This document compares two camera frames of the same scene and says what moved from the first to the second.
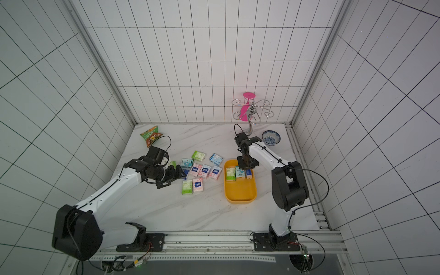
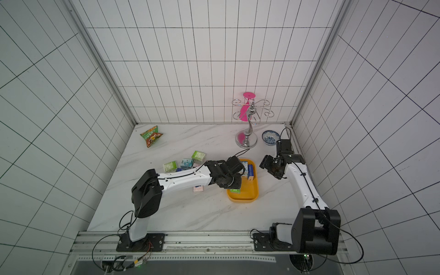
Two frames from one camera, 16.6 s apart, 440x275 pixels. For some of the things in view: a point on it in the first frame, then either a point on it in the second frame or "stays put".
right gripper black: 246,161 -> 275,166
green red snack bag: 150,134 stays put
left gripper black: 172,177 -> 237,184
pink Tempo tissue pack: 198,184 stays put
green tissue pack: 174,164 stays put
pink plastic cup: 243,114 stays put
